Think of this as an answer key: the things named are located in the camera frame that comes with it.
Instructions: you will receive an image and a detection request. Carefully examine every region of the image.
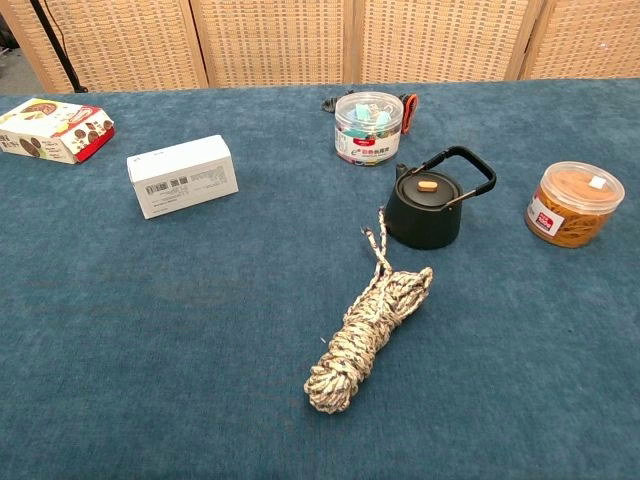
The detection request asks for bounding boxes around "black tripod stand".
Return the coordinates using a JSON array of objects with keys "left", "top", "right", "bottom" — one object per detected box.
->
[{"left": 29, "top": 0, "right": 89, "bottom": 94}]

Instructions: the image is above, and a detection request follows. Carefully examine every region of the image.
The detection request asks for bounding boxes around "blue carpet table cover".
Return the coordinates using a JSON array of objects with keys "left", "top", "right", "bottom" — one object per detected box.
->
[{"left": 0, "top": 78, "right": 640, "bottom": 480}]

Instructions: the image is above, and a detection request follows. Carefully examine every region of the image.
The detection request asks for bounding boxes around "small black clip object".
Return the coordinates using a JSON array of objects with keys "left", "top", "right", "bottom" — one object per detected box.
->
[{"left": 321, "top": 89, "right": 354, "bottom": 112}]

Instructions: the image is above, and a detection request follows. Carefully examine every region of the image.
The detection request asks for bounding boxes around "colourful snack box red edge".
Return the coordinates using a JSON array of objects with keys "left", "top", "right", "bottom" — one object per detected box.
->
[{"left": 0, "top": 97, "right": 116, "bottom": 165}]

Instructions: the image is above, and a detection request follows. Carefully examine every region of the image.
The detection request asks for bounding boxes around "white cardboard box with barcodes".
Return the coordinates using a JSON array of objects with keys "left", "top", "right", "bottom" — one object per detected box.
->
[{"left": 126, "top": 134, "right": 240, "bottom": 221}]

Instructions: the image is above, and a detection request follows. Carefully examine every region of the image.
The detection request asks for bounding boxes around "black kettle lid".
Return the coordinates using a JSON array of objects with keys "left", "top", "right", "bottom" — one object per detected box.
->
[{"left": 396, "top": 170, "right": 464, "bottom": 208}]

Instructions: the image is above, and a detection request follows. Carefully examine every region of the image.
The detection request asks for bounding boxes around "orange and black clip tool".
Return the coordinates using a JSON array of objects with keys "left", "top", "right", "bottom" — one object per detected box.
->
[{"left": 401, "top": 93, "right": 419, "bottom": 135}]

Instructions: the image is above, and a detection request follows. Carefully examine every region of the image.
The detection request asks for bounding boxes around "clear jar of rubber bands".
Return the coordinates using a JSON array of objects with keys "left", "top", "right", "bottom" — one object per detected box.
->
[{"left": 524, "top": 160, "right": 626, "bottom": 249}]

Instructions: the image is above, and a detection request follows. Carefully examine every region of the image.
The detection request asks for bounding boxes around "camouflage paracord rope bundle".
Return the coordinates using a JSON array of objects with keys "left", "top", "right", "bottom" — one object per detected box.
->
[{"left": 303, "top": 207, "right": 435, "bottom": 415}]

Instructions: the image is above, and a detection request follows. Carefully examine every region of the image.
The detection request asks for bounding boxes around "clear jar of binder clips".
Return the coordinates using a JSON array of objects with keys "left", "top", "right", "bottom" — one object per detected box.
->
[{"left": 334, "top": 91, "right": 404, "bottom": 168}]

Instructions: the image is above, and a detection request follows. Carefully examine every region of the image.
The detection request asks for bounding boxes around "black kettle with handle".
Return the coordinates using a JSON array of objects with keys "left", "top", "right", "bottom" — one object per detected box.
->
[{"left": 384, "top": 145, "right": 498, "bottom": 251}]

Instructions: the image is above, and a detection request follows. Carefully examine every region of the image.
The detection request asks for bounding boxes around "wicker folding screen wooden frame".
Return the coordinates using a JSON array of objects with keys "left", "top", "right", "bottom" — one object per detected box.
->
[{"left": 0, "top": 0, "right": 640, "bottom": 94}]

